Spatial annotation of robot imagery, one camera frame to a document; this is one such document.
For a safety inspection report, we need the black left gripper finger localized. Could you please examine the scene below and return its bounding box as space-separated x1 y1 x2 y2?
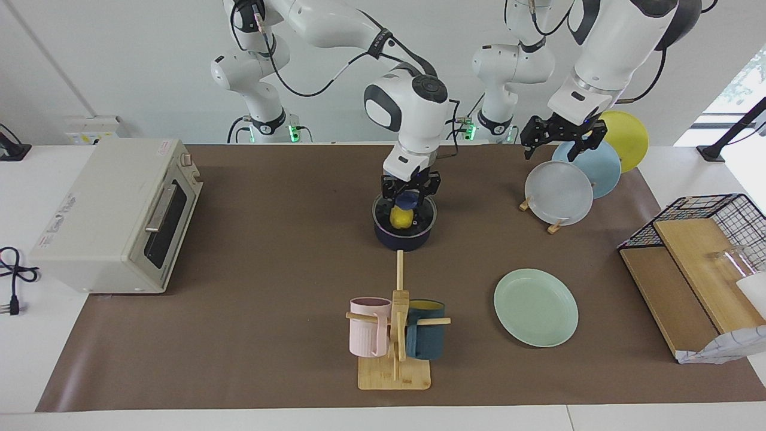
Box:
519 118 544 161
569 123 608 163

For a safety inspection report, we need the glass lid with blue knob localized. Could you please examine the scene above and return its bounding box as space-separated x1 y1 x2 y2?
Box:
372 189 438 235

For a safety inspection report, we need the yellow plate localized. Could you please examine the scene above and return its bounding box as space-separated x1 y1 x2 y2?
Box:
598 111 649 174

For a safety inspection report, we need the light blue plate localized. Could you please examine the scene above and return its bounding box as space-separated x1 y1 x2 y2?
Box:
551 139 622 199

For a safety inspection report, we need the dark blue pot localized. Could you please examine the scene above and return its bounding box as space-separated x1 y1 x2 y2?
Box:
373 192 439 252

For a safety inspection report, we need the grey plate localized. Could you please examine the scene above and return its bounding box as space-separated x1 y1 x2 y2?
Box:
525 160 594 226

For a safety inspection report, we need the wooden plate rack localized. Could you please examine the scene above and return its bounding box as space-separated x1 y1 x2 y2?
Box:
519 195 566 235

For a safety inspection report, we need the green plate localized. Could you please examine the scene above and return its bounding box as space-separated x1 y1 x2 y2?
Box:
494 268 579 348

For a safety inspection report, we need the pink mug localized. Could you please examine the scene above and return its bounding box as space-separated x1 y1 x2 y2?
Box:
349 297 393 358

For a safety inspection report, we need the brown table mat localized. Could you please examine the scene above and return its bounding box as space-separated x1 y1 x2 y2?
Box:
35 144 766 412

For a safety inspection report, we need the dark teal mug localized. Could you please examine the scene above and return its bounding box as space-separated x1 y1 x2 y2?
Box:
405 299 446 360

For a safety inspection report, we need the wooden shelf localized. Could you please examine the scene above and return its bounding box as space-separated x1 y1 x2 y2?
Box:
619 218 766 360

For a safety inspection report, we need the wooden mug tree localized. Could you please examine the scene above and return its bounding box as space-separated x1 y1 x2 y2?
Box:
345 250 451 391

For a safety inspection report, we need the clear glass cup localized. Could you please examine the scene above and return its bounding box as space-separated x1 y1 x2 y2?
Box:
712 245 758 282

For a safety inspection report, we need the white cup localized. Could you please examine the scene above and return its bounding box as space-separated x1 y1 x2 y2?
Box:
736 272 766 318

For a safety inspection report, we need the white toaster oven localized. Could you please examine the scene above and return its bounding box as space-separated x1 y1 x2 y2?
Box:
29 139 204 295

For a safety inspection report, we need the white power strip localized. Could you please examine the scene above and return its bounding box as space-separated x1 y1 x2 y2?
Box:
65 116 120 145

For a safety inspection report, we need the black desk clamp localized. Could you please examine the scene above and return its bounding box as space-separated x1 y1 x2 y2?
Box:
0 123 32 162

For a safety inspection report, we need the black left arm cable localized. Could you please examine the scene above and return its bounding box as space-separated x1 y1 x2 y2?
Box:
503 0 719 104

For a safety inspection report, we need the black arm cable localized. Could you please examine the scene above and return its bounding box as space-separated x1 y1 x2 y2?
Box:
503 0 719 104
230 0 461 159

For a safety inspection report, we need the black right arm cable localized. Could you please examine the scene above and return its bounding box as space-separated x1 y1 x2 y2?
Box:
230 0 461 159

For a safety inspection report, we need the black wire basket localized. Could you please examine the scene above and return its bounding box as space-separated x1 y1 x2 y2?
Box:
618 193 766 276

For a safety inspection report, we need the black power cable with plug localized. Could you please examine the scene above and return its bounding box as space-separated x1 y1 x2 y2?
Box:
0 247 41 316

